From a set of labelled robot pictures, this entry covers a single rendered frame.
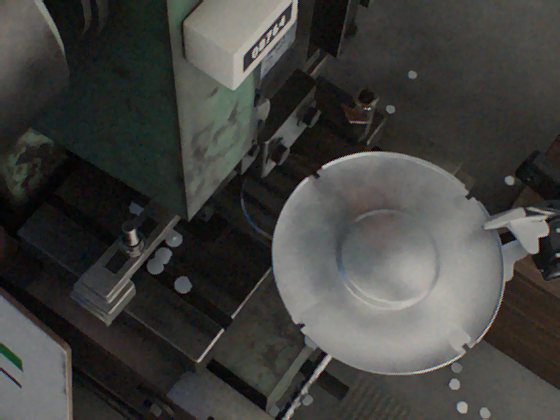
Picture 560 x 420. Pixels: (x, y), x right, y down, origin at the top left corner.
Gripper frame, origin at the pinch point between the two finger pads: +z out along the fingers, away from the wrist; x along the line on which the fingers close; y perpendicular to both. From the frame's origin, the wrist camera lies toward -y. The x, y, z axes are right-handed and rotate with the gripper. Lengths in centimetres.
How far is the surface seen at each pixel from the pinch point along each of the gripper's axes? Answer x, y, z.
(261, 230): -0.5, -7.2, 26.2
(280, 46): -28.1, -14.5, 24.8
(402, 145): 12.3, -20.9, -1.2
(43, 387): 42, -7, 58
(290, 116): -19.5, -11.4, 23.6
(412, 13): 74, -87, -45
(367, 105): -2.4, -20.5, 7.8
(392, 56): 75, -76, -35
